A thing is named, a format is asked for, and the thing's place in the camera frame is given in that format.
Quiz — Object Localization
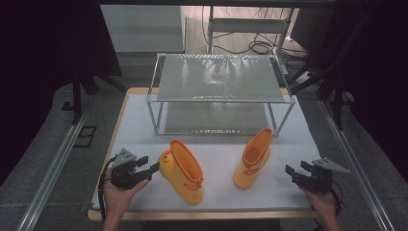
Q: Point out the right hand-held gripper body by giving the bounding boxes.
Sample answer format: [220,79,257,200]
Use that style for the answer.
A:
[293,157,351,195]

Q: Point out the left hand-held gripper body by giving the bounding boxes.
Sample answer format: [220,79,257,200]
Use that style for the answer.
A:
[110,147,152,191]

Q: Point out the yellow rain boot orange trim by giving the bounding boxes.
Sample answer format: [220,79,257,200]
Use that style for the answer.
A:
[158,139,205,205]
[233,127,273,190]

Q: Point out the metal frame two-tier shoe rack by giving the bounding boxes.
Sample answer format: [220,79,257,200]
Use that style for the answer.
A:
[146,52,297,138]

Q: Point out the person's right hand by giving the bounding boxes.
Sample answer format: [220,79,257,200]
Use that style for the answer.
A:
[299,187,339,223]

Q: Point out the person's left hand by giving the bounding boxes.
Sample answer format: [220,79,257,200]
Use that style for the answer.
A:
[102,168,150,219]

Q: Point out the white table mat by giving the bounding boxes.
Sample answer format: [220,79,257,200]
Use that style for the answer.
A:
[91,92,322,212]

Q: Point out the black tripod legs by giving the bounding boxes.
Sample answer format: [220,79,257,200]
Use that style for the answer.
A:
[287,13,357,131]

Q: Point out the small black floor plate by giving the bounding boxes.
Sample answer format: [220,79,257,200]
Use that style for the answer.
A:
[60,100,77,112]

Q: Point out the black stand legs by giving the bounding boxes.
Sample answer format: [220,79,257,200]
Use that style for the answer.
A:
[70,61,128,127]

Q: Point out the dark curtain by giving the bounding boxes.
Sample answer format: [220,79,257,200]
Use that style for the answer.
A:
[0,0,123,187]
[316,0,408,184]

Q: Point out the white board panel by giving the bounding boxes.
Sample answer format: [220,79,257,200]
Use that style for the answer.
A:
[100,4,186,54]

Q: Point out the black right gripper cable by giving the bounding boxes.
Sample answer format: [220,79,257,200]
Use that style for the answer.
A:
[329,180,344,223]

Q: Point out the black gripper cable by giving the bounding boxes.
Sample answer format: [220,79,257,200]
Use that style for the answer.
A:
[97,156,117,222]
[329,180,344,223]

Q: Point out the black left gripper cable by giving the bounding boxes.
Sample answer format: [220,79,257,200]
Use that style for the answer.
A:
[97,156,117,222]

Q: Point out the aluminium floor rail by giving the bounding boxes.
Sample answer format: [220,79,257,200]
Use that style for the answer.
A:
[15,100,94,231]
[319,99,396,231]

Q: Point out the black floor cables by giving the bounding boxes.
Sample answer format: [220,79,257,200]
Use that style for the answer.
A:
[201,5,310,56]

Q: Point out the white metal stand frame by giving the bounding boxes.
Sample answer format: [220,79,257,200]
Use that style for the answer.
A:
[206,5,295,56]

